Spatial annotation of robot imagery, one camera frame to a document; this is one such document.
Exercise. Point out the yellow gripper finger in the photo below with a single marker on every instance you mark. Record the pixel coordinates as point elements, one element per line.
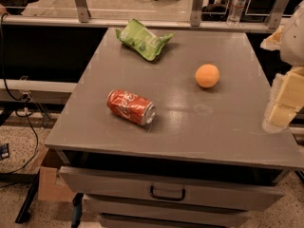
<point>286,99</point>
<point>273,42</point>

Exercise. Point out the green rice chip bag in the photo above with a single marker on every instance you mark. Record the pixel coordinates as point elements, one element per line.
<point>138,37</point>

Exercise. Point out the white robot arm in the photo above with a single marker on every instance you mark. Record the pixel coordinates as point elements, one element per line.
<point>292,40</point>

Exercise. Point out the clear plastic water bottle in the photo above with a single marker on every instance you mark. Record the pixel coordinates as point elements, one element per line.
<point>235,11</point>

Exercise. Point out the orange fruit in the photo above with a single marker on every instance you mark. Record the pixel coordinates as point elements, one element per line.
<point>207,75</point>

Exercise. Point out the grey drawer cabinet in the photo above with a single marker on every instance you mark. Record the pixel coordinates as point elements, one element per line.
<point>208,141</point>

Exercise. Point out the red soda can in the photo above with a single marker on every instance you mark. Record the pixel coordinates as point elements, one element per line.
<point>131,107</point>

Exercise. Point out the cardboard box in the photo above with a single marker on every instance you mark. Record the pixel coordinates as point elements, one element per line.
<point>51,186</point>

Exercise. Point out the black drawer handle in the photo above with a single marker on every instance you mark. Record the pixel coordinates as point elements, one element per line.
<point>166,195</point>

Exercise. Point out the metal railing frame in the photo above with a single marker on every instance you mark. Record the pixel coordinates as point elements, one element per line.
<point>183,14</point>

